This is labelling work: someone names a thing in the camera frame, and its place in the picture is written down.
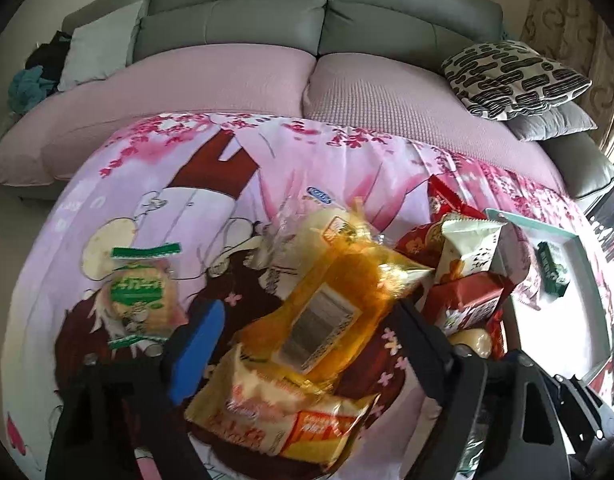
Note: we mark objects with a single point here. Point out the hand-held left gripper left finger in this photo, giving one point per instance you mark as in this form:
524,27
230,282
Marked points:
197,355

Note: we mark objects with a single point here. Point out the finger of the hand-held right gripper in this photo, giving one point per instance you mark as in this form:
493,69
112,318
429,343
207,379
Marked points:
584,412

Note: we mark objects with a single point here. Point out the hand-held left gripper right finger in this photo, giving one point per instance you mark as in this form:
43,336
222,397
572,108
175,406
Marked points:
421,352

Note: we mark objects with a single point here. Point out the small yellow bun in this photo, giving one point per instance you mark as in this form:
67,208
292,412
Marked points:
474,342

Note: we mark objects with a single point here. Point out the red milk biscuit packet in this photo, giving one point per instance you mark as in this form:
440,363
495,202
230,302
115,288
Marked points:
462,300

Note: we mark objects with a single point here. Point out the orange white snack packet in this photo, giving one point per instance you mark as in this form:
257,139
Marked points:
267,410

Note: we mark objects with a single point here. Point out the red snack packet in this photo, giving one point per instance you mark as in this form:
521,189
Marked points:
419,245
444,197

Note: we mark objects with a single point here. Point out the yellow snack packet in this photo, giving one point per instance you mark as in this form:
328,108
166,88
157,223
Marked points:
337,280

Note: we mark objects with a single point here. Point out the teal rimmed white box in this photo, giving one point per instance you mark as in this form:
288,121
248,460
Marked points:
582,300

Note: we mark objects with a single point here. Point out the pink snack packet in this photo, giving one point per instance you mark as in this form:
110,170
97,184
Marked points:
527,290

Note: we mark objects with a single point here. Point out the clear bun packet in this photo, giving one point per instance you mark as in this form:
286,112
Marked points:
327,225

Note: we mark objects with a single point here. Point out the green round cracker packet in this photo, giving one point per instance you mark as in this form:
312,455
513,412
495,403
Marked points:
137,295

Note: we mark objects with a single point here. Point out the green snack packet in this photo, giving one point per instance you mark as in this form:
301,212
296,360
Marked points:
552,267

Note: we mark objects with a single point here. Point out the printed pink blanket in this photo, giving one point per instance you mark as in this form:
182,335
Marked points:
212,170

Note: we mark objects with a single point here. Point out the dark grey pillow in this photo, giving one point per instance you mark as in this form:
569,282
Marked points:
557,122

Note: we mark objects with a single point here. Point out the pink sofa cover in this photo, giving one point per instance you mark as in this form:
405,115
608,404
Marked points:
187,85

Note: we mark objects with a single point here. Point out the black white patterned pillow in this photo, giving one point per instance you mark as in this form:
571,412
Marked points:
512,77

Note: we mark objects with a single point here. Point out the teal cloth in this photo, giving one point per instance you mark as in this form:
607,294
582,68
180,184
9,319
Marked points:
29,90

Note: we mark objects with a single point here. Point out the light grey pillow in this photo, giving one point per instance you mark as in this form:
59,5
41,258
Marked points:
97,50

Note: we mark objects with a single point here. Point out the grey sofa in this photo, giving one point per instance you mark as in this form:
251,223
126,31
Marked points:
237,25

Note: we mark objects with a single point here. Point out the black clothes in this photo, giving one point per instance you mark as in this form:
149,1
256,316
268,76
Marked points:
49,55

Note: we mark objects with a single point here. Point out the beige patterned curtain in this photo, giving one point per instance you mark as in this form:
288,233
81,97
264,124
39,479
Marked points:
577,20

